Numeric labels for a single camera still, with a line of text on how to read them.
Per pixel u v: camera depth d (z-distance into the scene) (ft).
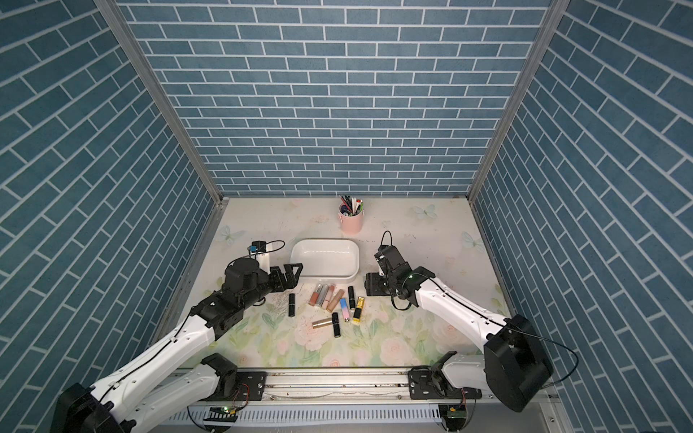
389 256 2.13
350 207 3.45
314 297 2.93
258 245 2.27
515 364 1.34
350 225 3.53
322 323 2.77
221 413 2.37
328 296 2.98
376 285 2.47
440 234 3.55
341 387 2.47
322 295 2.98
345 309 2.84
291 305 2.91
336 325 2.77
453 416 2.41
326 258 3.27
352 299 2.94
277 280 2.27
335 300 2.92
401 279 2.08
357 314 2.79
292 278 2.36
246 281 1.97
